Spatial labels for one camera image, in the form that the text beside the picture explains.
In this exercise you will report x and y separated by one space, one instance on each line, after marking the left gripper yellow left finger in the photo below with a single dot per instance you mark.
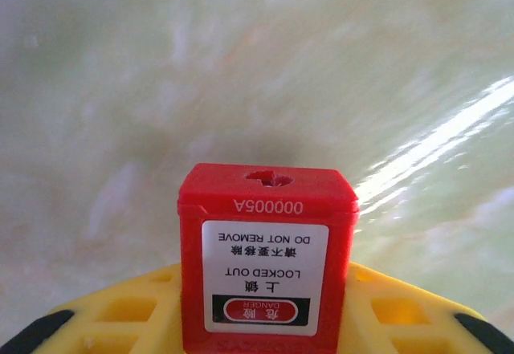
120 318

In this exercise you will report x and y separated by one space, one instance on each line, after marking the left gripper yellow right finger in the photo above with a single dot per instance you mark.
401 322

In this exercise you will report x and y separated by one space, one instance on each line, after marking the red safety padlock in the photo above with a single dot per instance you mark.
265 257

